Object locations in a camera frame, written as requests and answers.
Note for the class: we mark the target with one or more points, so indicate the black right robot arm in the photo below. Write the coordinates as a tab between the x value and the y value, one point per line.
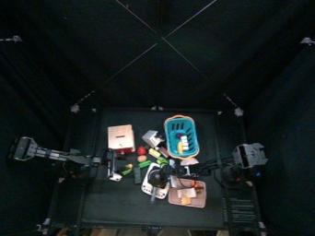
245	155

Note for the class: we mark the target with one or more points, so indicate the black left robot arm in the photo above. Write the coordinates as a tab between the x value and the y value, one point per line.
49	153

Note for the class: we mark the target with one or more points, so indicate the pink pot lid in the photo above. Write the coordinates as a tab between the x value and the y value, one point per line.
189	161

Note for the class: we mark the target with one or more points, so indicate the black toy pot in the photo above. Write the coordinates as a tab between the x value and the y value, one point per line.
156	179

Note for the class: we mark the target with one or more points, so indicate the yellow green toy pepper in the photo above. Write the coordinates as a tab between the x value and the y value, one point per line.
128	168

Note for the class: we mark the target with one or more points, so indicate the green toy leaf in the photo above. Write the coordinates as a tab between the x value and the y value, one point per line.
163	160

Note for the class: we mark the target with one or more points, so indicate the white toy piece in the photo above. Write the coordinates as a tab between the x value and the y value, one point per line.
115	176

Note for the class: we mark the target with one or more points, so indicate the dark grey toy block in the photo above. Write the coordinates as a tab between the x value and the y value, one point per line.
137	175

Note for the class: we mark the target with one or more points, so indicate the orange toy peach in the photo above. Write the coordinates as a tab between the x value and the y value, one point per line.
141	158

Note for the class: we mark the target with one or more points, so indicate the red toy tomato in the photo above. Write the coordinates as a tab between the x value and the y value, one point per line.
141	150

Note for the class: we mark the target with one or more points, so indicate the orange black toy piece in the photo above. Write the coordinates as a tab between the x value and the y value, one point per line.
199	185

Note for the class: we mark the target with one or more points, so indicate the green toy vegetable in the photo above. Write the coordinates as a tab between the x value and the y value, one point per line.
144	164

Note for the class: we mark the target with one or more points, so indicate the yellow toy block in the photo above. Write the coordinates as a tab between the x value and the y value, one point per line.
153	152

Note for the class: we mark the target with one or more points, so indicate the pink wooden toy toaster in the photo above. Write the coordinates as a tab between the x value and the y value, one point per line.
121	138

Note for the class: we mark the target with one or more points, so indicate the blue basket with orange rim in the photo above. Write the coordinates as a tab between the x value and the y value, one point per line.
171	147

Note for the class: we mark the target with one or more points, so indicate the white toy stove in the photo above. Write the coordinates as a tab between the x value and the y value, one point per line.
147	189

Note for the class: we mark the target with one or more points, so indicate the yellow toy banana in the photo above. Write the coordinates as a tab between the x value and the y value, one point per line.
180	148

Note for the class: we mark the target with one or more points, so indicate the cream toy bread slice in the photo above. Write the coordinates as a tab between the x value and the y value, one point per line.
187	192

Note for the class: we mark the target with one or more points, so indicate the pink tray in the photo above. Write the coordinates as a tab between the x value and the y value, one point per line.
176	199

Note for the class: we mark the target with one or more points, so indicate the white toy block strip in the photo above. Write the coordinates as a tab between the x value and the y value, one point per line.
184	143

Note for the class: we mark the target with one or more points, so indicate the orange toy fruit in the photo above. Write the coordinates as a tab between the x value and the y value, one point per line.
185	201

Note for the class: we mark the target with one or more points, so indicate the grey white toy cube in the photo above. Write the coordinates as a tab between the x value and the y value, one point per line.
151	137

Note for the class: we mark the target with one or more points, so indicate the purple toy grape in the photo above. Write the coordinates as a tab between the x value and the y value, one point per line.
179	135

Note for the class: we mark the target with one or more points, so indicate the metal frame bracket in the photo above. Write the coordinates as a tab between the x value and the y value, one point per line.
155	108
239	112
14	39
307	40
75	108

